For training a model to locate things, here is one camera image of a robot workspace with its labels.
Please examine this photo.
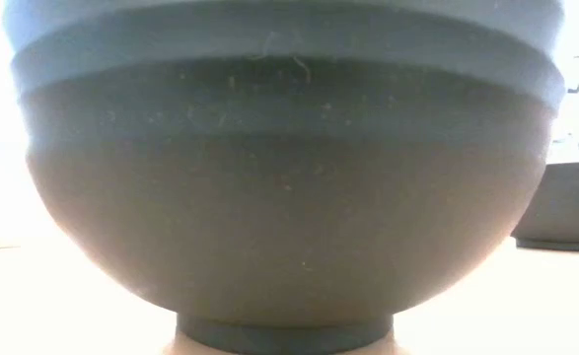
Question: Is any grey-blue plastic bowl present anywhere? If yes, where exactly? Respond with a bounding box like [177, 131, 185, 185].
[510, 161, 579, 253]
[1, 0, 566, 355]

